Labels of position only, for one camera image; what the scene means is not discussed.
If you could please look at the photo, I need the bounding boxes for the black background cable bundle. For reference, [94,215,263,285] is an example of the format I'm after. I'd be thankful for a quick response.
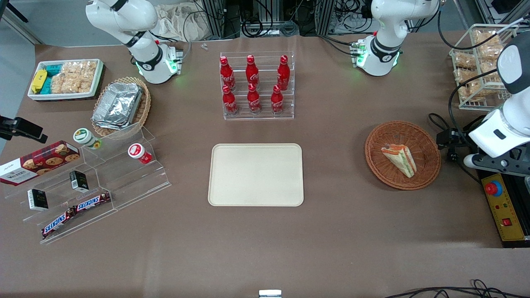
[241,0,299,38]

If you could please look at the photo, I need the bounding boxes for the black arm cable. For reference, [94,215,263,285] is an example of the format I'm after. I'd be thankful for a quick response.
[437,7,511,137]

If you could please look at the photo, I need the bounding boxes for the black table cable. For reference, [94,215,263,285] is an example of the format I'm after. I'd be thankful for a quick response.
[428,112,483,185]

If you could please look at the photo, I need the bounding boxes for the triangular sandwich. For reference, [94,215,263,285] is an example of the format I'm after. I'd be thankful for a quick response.
[381,143,417,178]

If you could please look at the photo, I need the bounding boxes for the aluminium frame post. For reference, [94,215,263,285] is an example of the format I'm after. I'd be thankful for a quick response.
[316,0,335,36]
[202,0,226,40]

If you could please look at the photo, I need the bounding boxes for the beige plastic tray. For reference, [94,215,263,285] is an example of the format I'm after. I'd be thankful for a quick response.
[207,143,304,207]

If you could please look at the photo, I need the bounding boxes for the light oval wicker basket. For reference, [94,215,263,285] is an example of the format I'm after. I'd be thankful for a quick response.
[91,76,152,138]

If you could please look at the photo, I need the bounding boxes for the green lid white cup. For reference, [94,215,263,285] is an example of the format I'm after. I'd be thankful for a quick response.
[73,128,102,150]

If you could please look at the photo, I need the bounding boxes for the red tartan cookie box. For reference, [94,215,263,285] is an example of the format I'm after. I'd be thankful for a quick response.
[0,140,81,187]

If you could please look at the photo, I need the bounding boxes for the black cable loops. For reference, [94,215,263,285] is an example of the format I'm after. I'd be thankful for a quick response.
[384,279,530,298]

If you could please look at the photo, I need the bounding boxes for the small black white box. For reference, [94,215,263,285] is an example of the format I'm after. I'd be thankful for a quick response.
[69,170,89,193]
[27,188,49,212]

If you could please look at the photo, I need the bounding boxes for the yellow snack packet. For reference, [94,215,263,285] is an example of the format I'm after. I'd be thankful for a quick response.
[31,69,48,94]

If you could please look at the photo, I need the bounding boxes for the clear acrylic bottle rack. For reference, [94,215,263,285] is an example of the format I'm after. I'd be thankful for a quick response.
[219,51,295,121]

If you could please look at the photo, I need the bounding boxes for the black clamp mount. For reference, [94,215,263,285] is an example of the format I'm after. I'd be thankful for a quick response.
[0,115,48,144]

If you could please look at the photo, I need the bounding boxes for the crumpled beige cloth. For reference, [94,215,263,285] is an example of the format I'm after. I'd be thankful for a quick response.
[154,3,217,42]

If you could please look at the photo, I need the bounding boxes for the brown round wicker basket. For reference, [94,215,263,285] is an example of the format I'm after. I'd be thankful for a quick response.
[364,120,442,191]

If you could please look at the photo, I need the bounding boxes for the black stand leg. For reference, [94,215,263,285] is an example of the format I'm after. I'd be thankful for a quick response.
[0,0,30,24]

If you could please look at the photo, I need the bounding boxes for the red lid white cup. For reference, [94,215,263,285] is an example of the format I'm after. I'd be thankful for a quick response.
[127,143,153,165]

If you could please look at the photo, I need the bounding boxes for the stacked aluminium foil containers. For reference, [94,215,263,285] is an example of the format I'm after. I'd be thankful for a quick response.
[92,82,144,130]

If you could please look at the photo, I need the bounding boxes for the bagged rice cracker pack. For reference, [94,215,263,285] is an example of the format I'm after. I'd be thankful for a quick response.
[457,79,484,103]
[473,30,504,47]
[455,52,477,70]
[476,43,505,63]

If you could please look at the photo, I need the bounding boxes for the white wire basket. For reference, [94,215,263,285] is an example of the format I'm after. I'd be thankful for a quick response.
[449,24,519,111]

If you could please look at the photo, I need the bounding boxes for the red cola bottle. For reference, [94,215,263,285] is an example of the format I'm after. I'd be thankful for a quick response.
[247,83,262,115]
[246,55,260,87]
[270,84,284,115]
[222,85,239,116]
[277,55,291,91]
[219,56,236,91]

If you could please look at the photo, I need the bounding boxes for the brown Snickers bar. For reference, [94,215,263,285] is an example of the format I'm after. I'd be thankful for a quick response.
[41,208,76,240]
[73,192,112,213]

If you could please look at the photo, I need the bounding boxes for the clear acrylic stepped display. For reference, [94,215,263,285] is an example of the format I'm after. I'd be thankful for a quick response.
[4,122,172,245]

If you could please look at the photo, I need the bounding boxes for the white rectangular snack tray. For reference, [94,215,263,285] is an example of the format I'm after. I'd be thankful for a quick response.
[27,58,104,101]

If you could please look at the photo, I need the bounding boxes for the clear bagged cracker snack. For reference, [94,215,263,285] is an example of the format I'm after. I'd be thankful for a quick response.
[50,72,67,94]
[62,61,98,94]

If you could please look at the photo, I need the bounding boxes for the black yellow control box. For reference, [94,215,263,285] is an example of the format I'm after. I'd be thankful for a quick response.
[479,173,530,248]

